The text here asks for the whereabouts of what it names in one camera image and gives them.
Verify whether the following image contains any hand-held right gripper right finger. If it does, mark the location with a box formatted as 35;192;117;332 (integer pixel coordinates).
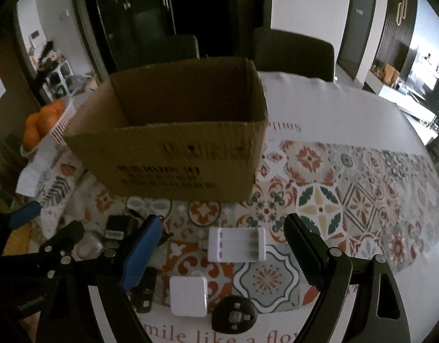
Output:
284;213;411;343

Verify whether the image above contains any white tissue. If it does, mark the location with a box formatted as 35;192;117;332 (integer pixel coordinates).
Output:
16;146;63;197

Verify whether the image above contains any dark dining chair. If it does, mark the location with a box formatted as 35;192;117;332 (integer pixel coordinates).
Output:
253;28;336;82
162;35;200;62

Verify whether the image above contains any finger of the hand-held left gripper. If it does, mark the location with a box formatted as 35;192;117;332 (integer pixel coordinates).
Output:
39;221;85;258
0;201;41;244

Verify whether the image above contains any patterned table runner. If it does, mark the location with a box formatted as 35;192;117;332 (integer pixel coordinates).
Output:
37;139;439;315

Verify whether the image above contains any small black device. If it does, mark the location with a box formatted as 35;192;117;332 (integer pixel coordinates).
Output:
128;268;157;313

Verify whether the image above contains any dark glass sliding door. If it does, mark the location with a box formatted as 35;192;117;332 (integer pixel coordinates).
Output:
80;0;270;75

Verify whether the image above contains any dark slatted wall panel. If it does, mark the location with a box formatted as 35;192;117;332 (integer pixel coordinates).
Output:
374;0;418;79

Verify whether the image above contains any white battery charger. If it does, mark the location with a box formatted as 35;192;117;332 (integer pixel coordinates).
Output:
207;226;266;262

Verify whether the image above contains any white cubby shelf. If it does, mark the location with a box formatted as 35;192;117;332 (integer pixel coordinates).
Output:
30;41;95;101

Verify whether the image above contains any brown cardboard box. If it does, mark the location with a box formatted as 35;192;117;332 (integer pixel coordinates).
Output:
62;56;269;202

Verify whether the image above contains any clear plastic object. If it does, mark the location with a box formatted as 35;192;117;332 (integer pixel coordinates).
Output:
73;230;106;261

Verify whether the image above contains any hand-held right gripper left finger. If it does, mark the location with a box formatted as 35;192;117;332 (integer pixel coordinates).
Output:
44;215;165;343

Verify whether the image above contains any dark hallway door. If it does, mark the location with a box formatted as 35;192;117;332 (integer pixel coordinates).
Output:
339;0;379;80

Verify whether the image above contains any black power adapter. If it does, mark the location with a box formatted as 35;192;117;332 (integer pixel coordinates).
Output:
106;214;139;241

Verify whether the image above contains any leaf printed tissue pouch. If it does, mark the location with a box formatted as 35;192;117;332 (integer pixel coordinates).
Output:
41;161;85;222

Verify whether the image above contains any white square power adapter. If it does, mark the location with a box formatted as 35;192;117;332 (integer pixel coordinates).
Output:
169;275;208;318

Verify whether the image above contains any white tv cabinet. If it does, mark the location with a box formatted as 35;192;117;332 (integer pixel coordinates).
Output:
364;69;439;117

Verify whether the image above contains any white plastic fruit basket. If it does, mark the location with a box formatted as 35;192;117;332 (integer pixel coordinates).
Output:
20;99;78;158

